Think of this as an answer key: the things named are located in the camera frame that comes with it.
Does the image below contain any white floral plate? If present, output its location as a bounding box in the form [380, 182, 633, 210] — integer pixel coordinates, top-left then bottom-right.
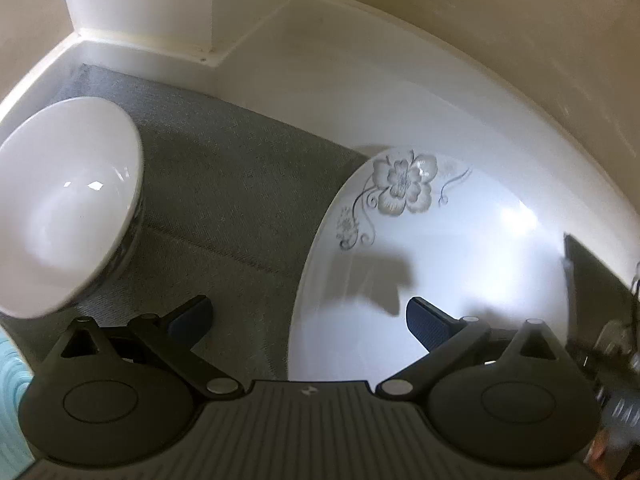
[287, 147, 601, 397]

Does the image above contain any teal ribbed object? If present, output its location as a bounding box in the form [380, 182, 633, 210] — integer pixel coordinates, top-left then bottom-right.
[0, 327, 37, 462]

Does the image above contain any white bowl with blue pattern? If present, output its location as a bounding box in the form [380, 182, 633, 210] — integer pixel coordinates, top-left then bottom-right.
[0, 97, 147, 319]

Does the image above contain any person's right hand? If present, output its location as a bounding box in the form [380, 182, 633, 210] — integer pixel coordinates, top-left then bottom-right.
[585, 430, 640, 480]

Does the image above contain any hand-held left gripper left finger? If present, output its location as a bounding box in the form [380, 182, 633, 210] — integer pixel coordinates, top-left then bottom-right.
[37, 295, 251, 402]

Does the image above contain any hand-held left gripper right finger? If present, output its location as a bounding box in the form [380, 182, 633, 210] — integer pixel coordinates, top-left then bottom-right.
[375, 296, 576, 402]

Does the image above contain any grey mat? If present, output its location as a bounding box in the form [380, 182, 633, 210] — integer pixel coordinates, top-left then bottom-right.
[47, 62, 371, 383]

